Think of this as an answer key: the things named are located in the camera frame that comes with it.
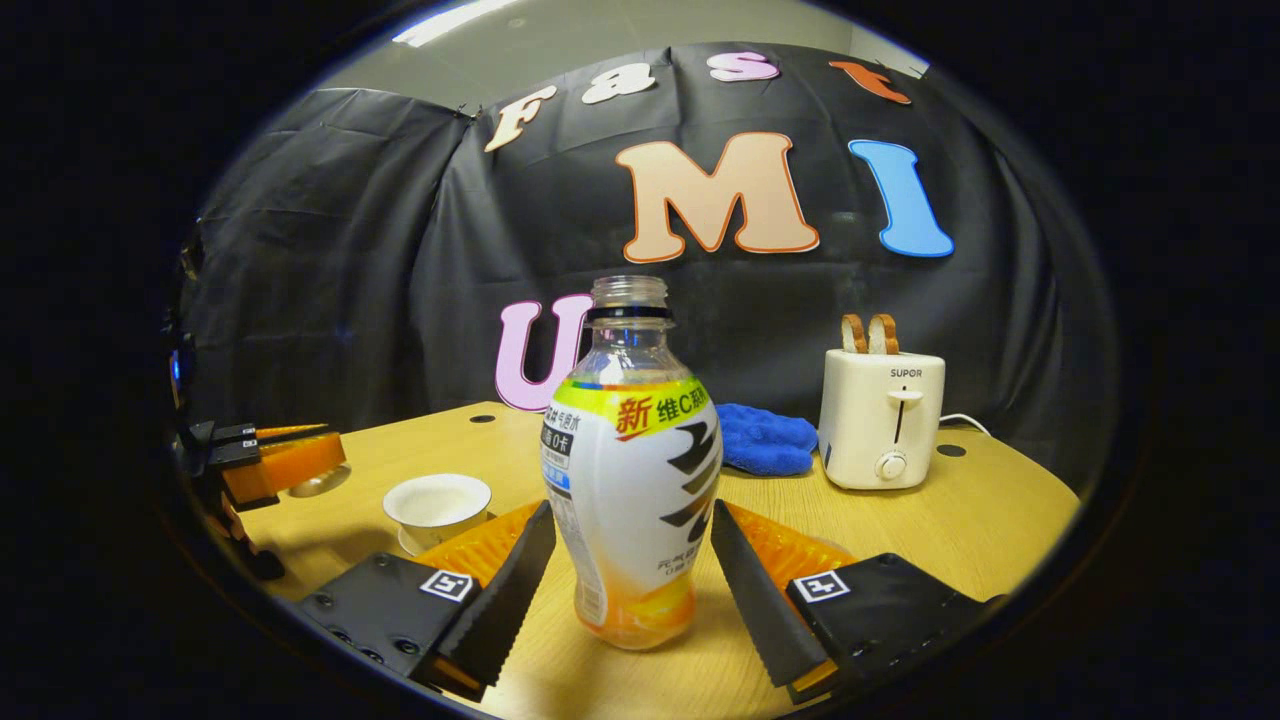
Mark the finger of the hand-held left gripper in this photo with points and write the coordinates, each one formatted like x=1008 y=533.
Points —
x=295 y=463
x=235 y=435

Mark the blue towel cloth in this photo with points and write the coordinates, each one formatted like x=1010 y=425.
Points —
x=765 y=440

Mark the toasted bread slice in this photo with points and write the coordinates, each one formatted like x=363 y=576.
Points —
x=884 y=335
x=853 y=335

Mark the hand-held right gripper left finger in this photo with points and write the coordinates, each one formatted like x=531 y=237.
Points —
x=510 y=590

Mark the clear labelled water bottle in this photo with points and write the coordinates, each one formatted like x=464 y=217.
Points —
x=630 y=500

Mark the white toaster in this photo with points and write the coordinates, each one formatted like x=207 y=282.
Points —
x=870 y=420

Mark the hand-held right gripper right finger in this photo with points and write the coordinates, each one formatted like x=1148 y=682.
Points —
x=760 y=600

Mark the cream ceramic teacup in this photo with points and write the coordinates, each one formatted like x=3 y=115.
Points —
x=435 y=505

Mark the black backdrop cloth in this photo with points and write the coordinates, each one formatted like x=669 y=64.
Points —
x=350 y=250

